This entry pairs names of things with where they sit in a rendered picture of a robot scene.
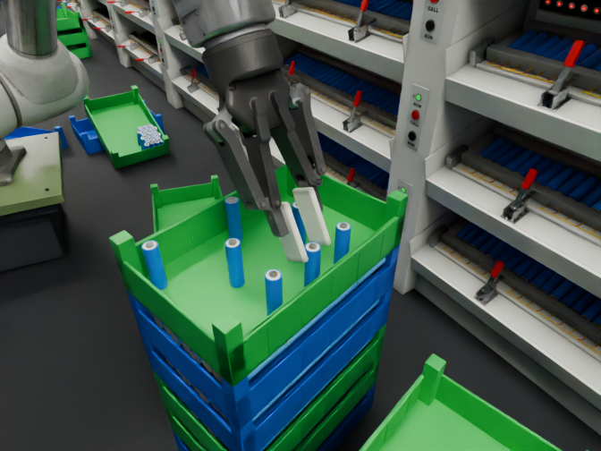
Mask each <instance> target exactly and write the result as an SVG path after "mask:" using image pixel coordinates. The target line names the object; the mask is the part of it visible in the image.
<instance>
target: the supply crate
mask: <svg viewBox="0 0 601 451"><path fill-rule="evenodd" d="M275 175H276V180H277V184H278V188H279V192H280V197H281V201H282V202H289V204H290V207H291V209H292V204H293V202H294V201H295V198H294V196H293V193H292V190H293V189H295V188H300V187H298V186H297V185H296V183H295V181H294V180H293V178H292V175H291V173H290V171H289V169H288V167H287V165H286V164H285V166H281V167H279V168H277V169H276V170H275ZM319 178H322V180H323V182H322V185H321V186H318V187H317V190H318V193H319V196H320V199H321V202H322V204H323V211H322V212H321V213H322V216H323V219H324V221H325V224H326V229H327V232H328V234H329V237H330V240H331V243H330V244H329V245H328V246H327V245H320V246H321V254H320V276H319V277H317V278H316V279H314V280H313V281H312V282H311V283H309V284H308V285H306V286H305V287H304V262H298V261H291V260H287V258H286V256H285V253H284V249H283V246H282V244H281V242H280V239H279V237H275V236H274V235H273V234H272V232H271V228H270V226H269V224H268V222H267V217H266V215H265V213H264V211H263V210H247V209H245V208H244V206H243V204H242V202H241V199H240V196H239V194H238V192H237V191H234V192H232V193H230V194H228V195H226V196H224V197H223V198H221V199H219V200H217V201H215V202H213V203H211V204H209V205H207V206H205V207H204V208H201V209H200V210H198V211H196V212H194V213H192V214H190V215H188V216H187V217H184V218H182V219H181V220H179V221H177V222H175V223H173V224H171V225H169V226H167V227H165V228H163V229H162V230H160V231H158V232H156V233H154V234H152V235H150V236H148V237H146V238H144V239H143V240H141V241H139V242H137V243H135V242H134V239H133V237H132V236H131V235H130V234H128V233H127V232H126V231H121V232H120V233H118V234H115V235H113V236H111V237H110V238H109V240H110V243H111V245H112V248H113V251H114V256H115V259H116V262H117V265H118V268H119V271H120V274H121V277H122V280H123V284H124V287H125V289H126V290H127V291H128V292H129V293H130V294H131V295H132V296H134V297H135V298H136V299H137V300H138V301H139V302H140V303H141V304H142V305H143V306H145V307H146V308H147V309H148V310H149V311H150V312H151V313H152V314H153V315H155V316H156V317H157V318H158V319H159V320H160V321H161V322H162V323H163V324H164V325H166V326H167V327H168V328H169V329H170V330H171V331H172V332H173V333H174V334H175V335H177V336H178V337H179V338H180V339H181V340H182V341H183V342H184V343H185V344H186V345H187V346H188V347H189V348H190V349H191V350H192V351H193V352H194V353H196V354H197V355H198V356H199V357H200V358H201V359H202V360H203V361H204V362H205V363H207V364H208V365H209V366H210V367H211V368H212V369H213V370H214V371H215V372H216V373H218V374H219V375H220V376H221V377H222V378H223V379H224V380H225V381H226V382H228V383H229V384H230V385H231V386H232V387H235V386H236V385H237V384H238V383H239V382H241V381H242V380H243V379H244V378H245V377H247V376H248V375H249V374H250V373H251V372H252V371H254V370H255V369H256V368H257V367H258V366H259V365H260V364H261V363H262V362H263V361H264V360H266V359H267V358H268V357H269V356H270V355H271V354H273V353H274V352H275V351H276V350H277V349H279V348H280V347H281V346H282V345H283V344H285V343H286V342H287V341H288V340H289V339H290V338H292V337H293V336H294V335H295V334H296V333H297V332H299V331H300V330H301V329H302V328H303V327H305V326H306V325H307V324H308V323H309V322H310V321H312V320H313V319H314V318H315V317H316V316H317V315H318V314H319V313H320V312H321V311H323V310H324V309H325V308H326V307H327V306H328V305H329V304H331V303H332V302H333V301H334V300H335V299H337V298H338V297H339V296H340V295H341V294H343V293H344V292H345V291H346V290H347V289H348V288H350V287H351V286H352V285H353V284H354V283H356V282H357V281H358V280H359V279H360V278H361V277H363V276H364V275H365V274H366V273H367V272H368V271H370V270H371V269H372V268H373V267H374V266H375V265H376V264H377V263H378V262H379V261H380V260H382V259H383V258H384V257H385V256H386V255H388V254H389V253H390V252H391V251H392V250H394V249H395V248H396V247H397V246H398V245H399V244H401V239H402V229H403V224H404V219H405V213H406V207H407V201H408V195H407V194H405V193H403V192H400V191H397V190H395V191H393V192H392V193H390V194H389V195H388V196H387V202H384V201H382V200H379V199H377V198H375V197H373V196H371V195H368V194H366V193H365V192H363V191H359V190H357V189H355V188H353V187H351V186H349V185H347V184H345V183H341V182H339V181H337V180H335V179H333V178H331V177H329V176H327V175H325V174H324V175H321V176H320V177H319ZM232 196H234V197H237V198H238V199H239V202H240V212H241V229H242V240H241V253H242V262H243V271H244V279H245V283H244V285H243V286H241V287H232V286H231V285H230V281H229V274H228V267H227V260H226V253H225V247H224V243H225V241H226V240H228V239H229V233H228V225H227V217H226V210H225V203H224V201H225V199H226V198H228V197H232ZM340 222H347V223H349V224H350V225H351V239H350V249H349V253H347V254H346V255H345V256H344V257H342V258H341V259H340V260H338V261H337V262H336V263H335V264H334V241H335V227H336V224H338V223H340ZM147 241H156V242H157V243H158V246H159V250H160V253H161V257H162V261H163V264H164V268H165V275H166V279H167V283H168V285H167V287H166V288H165V289H163V290H159V289H158V288H157V287H156V286H154V285H153V284H152V283H151V281H150V277H149V274H148V268H147V265H146V261H145V259H144V255H143V251H142V249H141V246H142V244H143V243H145V242H147ZM270 269H277V270H279V271H281V273H282V280H283V305H281V306H280V307H279V308H278V309H276V310H275V311H274V312H272V313H271V314H270V315H268V316H267V300H266V287H265V273H266V272H267V271H268V270H270Z"/></svg>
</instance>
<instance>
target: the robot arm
mask: <svg viewBox="0 0 601 451"><path fill-rule="evenodd" d="M2 2H3V8H4V22H5V29H6V34H4V35H3V36H2V37H1V38H0V186H7V185H10V184H12V183H13V175H14V173H15V170H16V168H17V166H18V165H19V163H20V161H21V158H22V157H23V156H24V155H25V154H26V153H27V151H26V149H25V147H23V146H15V147H8V146H7V144H6V142H5V140H4V137H6V136H8V135H9V134H10V133H11V132H13V131H14V130H15V129H18V128H21V127H24V126H29V125H33V124H35V123H41V122H44V121H46V120H49V119H51V118H54V117H56V116H59V115H62V114H64V113H66V112H68V111H70V110H72V109H73V108H75V107H76V106H77V105H78V104H79V103H80V102H81V101H82V100H83V99H84V98H85V97H86V96H87V94H88V92H89V75H88V73H87V70H86V68H85V67H84V65H83V63H82V62H81V60H80V59H79V58H78V57H77V56H76V55H75V54H73V53H72V52H70V51H68V49H67V48H66V46H65V45H64V44H63V43H62V42H61V41H60V40H59V39H58V38H57V27H56V0H2ZM171 2H172V3H173V4H174V8H175V10H176V12H177V15H178V17H179V20H180V22H181V25H182V28H183V31H184V34H185V36H186V39H187V40H188V43H189V45H190V46H191V47H193V48H201V47H204V48H205V51H204V52H203V53H202V55H203V56H202V57H201V58H202V60H203V63H204V65H205V67H206V70H207V74H208V77H209V79H210V81H211V84H212V86H213V87H214V88H215V89H216V91H217V93H218V96H219V109H220V112H219V113H218V115H217V116H216V117H215V118H214V119H213V121H212V122H210V123H205V124H204V125H203V128H202V130H203V132H204V133H205V134H206V135H207V137H208V138H209V139H210V140H211V141H212V142H213V143H214V144H215V145H216V148H217V150H218V152H219V154H220V156H221V158H222V160H223V162H224V165H225V167H226V169H227V172H228V174H229V175H230V177H231V179H232V181H233V185H234V187H235V189H236V191H237V192H238V194H239V196H240V199H241V202H242V204H243V206H244V208H245V209H247V210H263V211H264V213H265V215H266V217H267V222H268V224H269V226H270V228H271V232H272V234H273V235H274V236H275V237H279V239H280V242H281V244H282V246H283V249H284V253H285V256H286V258H287V260H291V261H298V262H306V261H308V259H309V258H308V256H307V253H306V251H305V248H304V245H303V242H302V239H301V236H300V233H299V230H298V227H297V225H296V222H295V220H294V217H293V214H292V210H291V207H290V204H289V202H282V201H281V197H280V192H279V188H278V184H277V180H276V175H275V168H274V163H273V159H272V155H271V150H270V146H269V142H270V140H271V136H272V137H273V139H274V141H275V144H276V146H277V147H278V149H279V151H280V153H281V155H282V157H283V159H284V162H285V164H286V165H287V167H288V169H289V171H290V173H291V175H292V178H293V180H294V181H295V183H296V185H297V186H298V187H300V188H295V189H293V190H292V193H293V196H294V198H295V201H296V204H297V207H298V209H299V212H300V216H301V219H302V222H303V224H304V227H305V230H306V233H307V235H308V238H309V242H310V243H318V244H319V245H327V246H328V245H329V244H330V243H331V240H330V237H329V234H328V232H327V229H326V224H325V221H324V219H323V216H322V213H321V212H322V211H323V204H322V202H321V199H320V196H319V193H318V190H317V187H318V186H321V185H322V182H323V180H322V178H319V177H320V176H321V175H324V174H326V165H325V161H324V158H323V154H322V150H321V147H320V143H319V139H318V136H317V129H316V125H315V122H314V118H313V114H312V111H311V92H310V88H309V87H308V86H304V87H301V88H295V87H292V86H290V85H289V82H288V81H287V80H286V79H285V78H284V76H283V74H282V71H281V67H282V65H283V63H284V60H283V58H282V55H281V52H280V49H279V46H278V43H277V40H276V37H275V33H274V32H273V31H272V30H271V29H267V28H266V26H267V25H268V24H269V23H271V22H272V21H274V20H275V17H276V14H275V8H274V6H273V3H272V0H171ZM287 107H288V108H289V110H288V108H287ZM232 123H233V124H234V125H236V126H237V127H238V128H239V132H240V135H241V142H242V145H243V146H245V148H246V150H247V154H248V158H247V156H246V154H245V152H244V149H243V147H242V145H241V143H240V141H239V139H238V137H237V136H236V134H235V133H234V131H235V126H234V125H232ZM253 135H257V136H256V137H254V136H253ZM248 159H249V160H248ZM313 164H314V166H313Z"/></svg>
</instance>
